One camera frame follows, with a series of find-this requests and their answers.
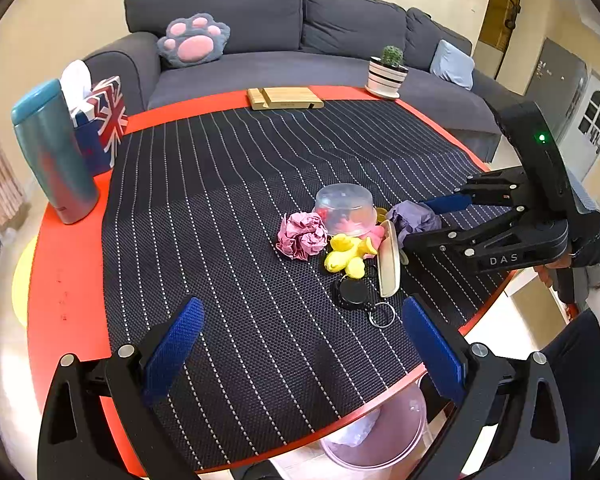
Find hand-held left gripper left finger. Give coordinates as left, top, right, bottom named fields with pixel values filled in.
left=37, top=296, right=206, bottom=480

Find black retractable key reel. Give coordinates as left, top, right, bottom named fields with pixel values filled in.
left=332, top=276, right=397, bottom=330

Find pink translucent trash bin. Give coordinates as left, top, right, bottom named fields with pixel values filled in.
left=320, top=385, right=428, bottom=471

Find flag print tissue box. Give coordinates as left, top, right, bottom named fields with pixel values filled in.
left=70, top=76, right=129, bottom=177

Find small pink soft toy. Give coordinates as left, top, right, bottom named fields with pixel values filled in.
left=365, top=225, right=386, bottom=256

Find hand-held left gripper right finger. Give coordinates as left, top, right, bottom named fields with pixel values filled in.
left=402, top=296, right=573, bottom=480

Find yellow rubber duck toy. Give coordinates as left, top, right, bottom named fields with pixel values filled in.
left=324, top=234, right=379, bottom=279

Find light blue cushion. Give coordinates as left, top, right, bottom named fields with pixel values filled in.
left=430, top=40, right=476, bottom=91

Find black striped table mat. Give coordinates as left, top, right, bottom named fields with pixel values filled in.
left=101, top=99, right=518, bottom=471

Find white tissue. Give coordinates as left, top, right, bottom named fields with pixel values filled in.
left=60, top=60, right=93, bottom=113

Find person's right forearm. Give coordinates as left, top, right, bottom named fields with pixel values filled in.
left=572, top=210, right=600, bottom=288

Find grey door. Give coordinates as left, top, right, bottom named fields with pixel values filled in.
left=525, top=37, right=588, bottom=141

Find teal thermos bottle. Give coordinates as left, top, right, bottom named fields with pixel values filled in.
left=11, top=79, right=100, bottom=225

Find dark grey sofa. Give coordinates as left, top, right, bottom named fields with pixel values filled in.
left=82, top=0, right=523, bottom=161

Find purple paper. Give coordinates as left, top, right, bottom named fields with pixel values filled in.
left=386, top=200, right=442, bottom=246

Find wooden phone stand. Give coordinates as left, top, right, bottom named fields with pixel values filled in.
left=246, top=86, right=325, bottom=111

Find potted cactus striped pot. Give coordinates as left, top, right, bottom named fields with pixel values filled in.
left=365, top=45, right=409, bottom=100

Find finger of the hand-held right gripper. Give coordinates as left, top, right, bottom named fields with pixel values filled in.
left=422, top=167, right=531, bottom=214
left=402, top=207, right=568, bottom=261

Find cream oblong dish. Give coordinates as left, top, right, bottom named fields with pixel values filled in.
left=377, top=220, right=411, bottom=298

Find grey pink paw cushion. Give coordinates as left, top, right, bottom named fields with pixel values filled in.
left=157, top=13, right=231, bottom=68

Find pink paper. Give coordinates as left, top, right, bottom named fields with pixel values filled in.
left=276, top=212, right=328, bottom=262

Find clear plastic dome container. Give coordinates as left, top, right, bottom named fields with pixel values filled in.
left=314, top=184, right=378, bottom=237

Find person's right hand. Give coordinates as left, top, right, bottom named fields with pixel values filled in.
left=532, top=255, right=576, bottom=291

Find person's leg dark trousers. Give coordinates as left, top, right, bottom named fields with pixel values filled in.
left=540, top=310, right=600, bottom=480

